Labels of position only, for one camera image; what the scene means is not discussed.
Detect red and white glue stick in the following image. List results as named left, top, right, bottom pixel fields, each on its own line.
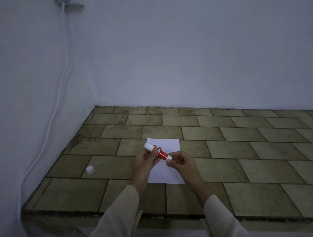
left=144, top=143, right=172, bottom=162

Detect person's right forearm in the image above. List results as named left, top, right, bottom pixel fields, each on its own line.
left=193, top=180, right=250, bottom=237

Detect white paper sheet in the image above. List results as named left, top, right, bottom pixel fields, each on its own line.
left=146, top=138, right=185, bottom=184

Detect white power cable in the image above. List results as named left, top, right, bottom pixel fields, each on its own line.
left=17, top=1, right=71, bottom=237

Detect person's right hand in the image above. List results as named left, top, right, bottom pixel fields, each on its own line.
left=165, top=151, right=205, bottom=196

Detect person's left hand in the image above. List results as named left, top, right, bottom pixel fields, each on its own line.
left=130, top=146, right=163, bottom=193

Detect person's left forearm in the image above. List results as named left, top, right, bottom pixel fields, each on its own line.
left=89, top=183, right=148, bottom=237

